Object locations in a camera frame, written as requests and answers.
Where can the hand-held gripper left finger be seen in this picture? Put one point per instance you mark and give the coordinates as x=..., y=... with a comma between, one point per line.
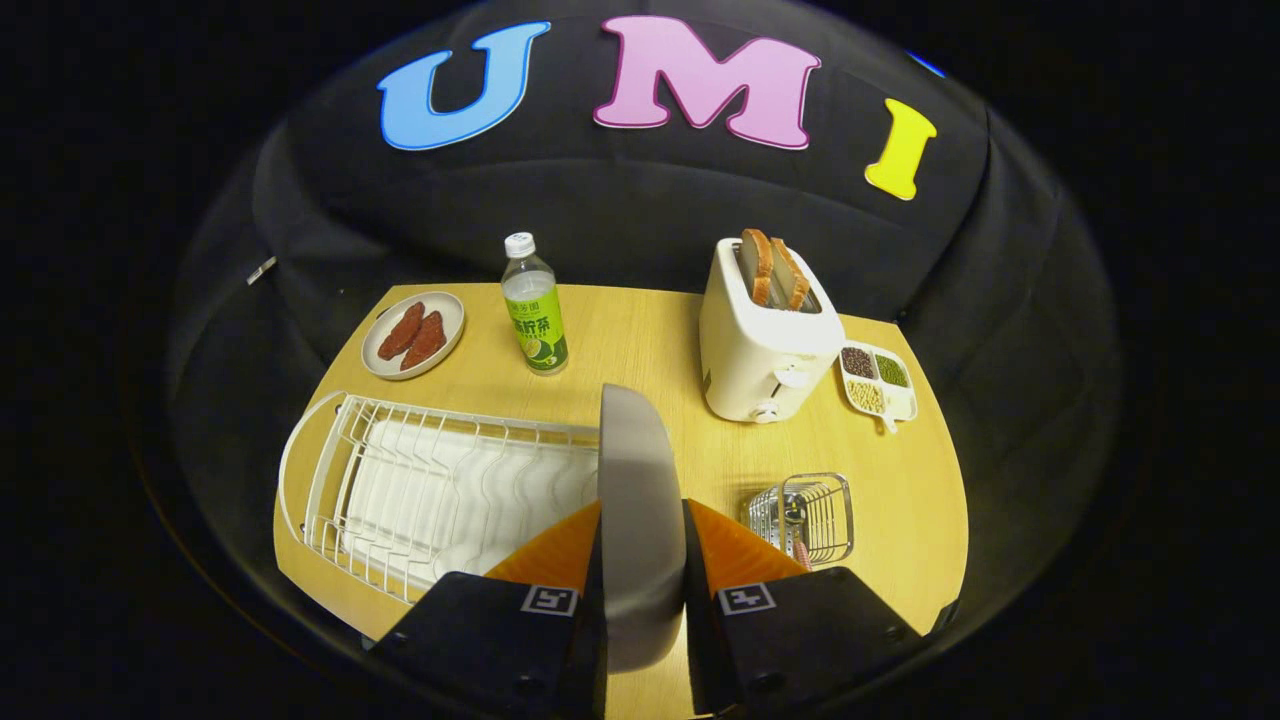
x=480, y=640

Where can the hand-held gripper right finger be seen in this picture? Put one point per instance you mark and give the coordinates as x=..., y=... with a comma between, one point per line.
x=800, y=630

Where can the grey plate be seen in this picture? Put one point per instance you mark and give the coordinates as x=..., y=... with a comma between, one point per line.
x=640, y=500

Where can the white divided bean dish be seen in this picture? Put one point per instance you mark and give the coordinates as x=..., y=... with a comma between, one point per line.
x=880, y=385

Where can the white ribbed drain tray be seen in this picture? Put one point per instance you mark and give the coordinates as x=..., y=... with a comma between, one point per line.
x=450, y=490

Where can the white toaster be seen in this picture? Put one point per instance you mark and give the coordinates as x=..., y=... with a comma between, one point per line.
x=750, y=360

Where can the red sausage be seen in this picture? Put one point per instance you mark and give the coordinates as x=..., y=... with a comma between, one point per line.
x=424, y=342
x=400, y=332

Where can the green label drink bottle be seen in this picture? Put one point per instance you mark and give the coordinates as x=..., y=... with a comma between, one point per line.
x=535, y=320

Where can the small beige saucer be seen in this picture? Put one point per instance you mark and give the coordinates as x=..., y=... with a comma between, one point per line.
x=445, y=312

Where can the black backdrop cloth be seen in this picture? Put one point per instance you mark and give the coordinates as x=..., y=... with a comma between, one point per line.
x=640, y=200

